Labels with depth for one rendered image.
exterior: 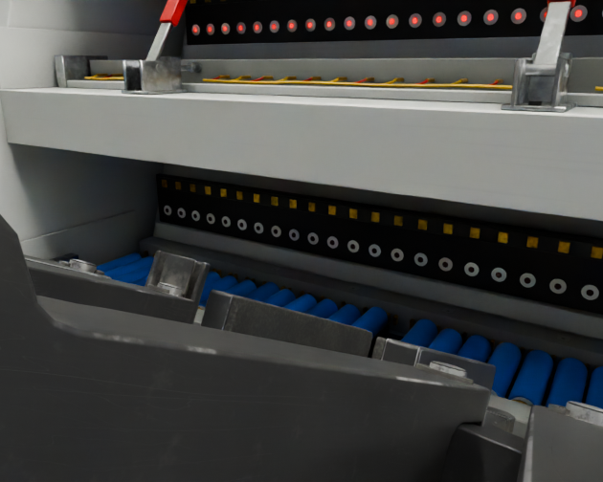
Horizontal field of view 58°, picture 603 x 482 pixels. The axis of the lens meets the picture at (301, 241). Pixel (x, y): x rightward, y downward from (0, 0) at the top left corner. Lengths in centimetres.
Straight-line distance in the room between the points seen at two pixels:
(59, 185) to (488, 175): 42
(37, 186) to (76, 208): 5
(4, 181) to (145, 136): 18
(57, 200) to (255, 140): 29
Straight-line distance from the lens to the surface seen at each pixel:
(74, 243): 59
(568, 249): 42
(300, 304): 44
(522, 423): 33
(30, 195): 56
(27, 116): 51
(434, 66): 36
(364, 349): 16
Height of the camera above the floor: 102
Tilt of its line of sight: 3 degrees down
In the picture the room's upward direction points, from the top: 10 degrees clockwise
